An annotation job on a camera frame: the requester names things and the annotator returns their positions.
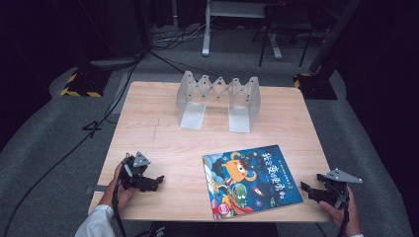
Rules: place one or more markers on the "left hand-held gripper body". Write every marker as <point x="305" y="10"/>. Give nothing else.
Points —
<point x="131" y="176"/>

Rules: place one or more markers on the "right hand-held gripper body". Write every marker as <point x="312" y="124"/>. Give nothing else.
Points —
<point x="336" y="191"/>

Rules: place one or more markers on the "blue cartoon picture book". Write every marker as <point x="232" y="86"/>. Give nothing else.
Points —
<point x="250" y="181"/>

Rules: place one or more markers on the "grey expandable book rack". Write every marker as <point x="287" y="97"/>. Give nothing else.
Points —
<point x="240" y="98"/>

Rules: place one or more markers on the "person's left hand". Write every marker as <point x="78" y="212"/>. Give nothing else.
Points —
<point x="117" y="197"/>

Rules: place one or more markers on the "person's right hand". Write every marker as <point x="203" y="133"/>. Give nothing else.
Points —
<point x="351" y="217"/>

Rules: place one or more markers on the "black striped stand base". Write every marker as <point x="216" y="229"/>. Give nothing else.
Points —
<point x="85" y="82"/>
<point x="316" y="87"/>

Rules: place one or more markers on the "grey flat floor plate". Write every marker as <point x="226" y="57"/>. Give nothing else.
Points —
<point x="113" y="62"/>

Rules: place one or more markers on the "grey metal pole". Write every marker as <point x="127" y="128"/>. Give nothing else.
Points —
<point x="332" y="36"/>

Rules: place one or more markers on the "black chair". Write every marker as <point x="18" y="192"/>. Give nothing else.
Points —
<point x="286" y="23"/>

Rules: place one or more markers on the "white desk frame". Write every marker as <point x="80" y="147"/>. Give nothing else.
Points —
<point x="207" y="29"/>

